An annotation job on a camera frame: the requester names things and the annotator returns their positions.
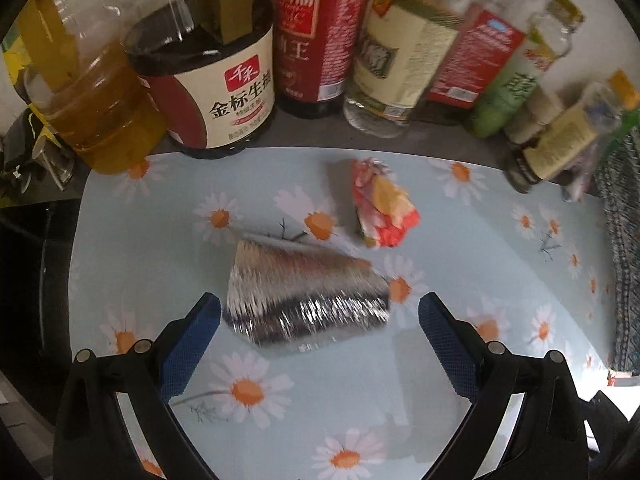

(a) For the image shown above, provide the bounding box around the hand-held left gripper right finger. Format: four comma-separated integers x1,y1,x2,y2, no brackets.
417,292,591,480

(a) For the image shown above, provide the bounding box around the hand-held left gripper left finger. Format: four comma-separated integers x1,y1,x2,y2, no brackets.
54,292,222,480

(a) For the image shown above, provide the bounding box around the aluminium foil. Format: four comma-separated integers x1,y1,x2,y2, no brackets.
223,234,391,347

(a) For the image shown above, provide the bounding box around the blue daisy print mat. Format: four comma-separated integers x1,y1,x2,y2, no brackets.
67,147,631,480

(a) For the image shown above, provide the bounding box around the crumpled red yellow wrapper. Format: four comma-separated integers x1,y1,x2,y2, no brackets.
349,157,422,250

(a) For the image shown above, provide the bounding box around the black kitchen sink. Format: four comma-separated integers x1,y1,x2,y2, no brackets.
0,205,76,411

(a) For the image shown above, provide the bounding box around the grey crochet cloth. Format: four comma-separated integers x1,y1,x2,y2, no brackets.
592,155,640,376

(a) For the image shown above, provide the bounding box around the small yellow cap bottle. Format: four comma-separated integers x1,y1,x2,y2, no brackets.
502,70,640,195

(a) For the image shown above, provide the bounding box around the metal soap dispenser pump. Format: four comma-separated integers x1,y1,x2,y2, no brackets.
30,135,76,191

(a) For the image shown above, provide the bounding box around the dark soy sauce jug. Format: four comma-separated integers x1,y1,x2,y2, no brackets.
122,0,278,161

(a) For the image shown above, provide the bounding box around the small white bottle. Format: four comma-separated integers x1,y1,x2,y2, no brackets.
502,87,566,146

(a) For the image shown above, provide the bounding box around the green label bottle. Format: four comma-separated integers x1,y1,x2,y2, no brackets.
462,0,586,139

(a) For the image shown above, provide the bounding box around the large cooking oil jug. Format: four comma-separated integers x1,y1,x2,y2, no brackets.
2,0,196,176

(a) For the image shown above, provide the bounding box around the clear bottle with red label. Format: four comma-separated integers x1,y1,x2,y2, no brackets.
422,0,548,126

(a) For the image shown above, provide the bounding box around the clear bottle with beige label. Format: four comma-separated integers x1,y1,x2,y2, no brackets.
342,0,481,140

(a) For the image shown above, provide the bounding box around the red label sauce bottle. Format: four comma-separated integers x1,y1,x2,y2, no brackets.
272,0,381,120

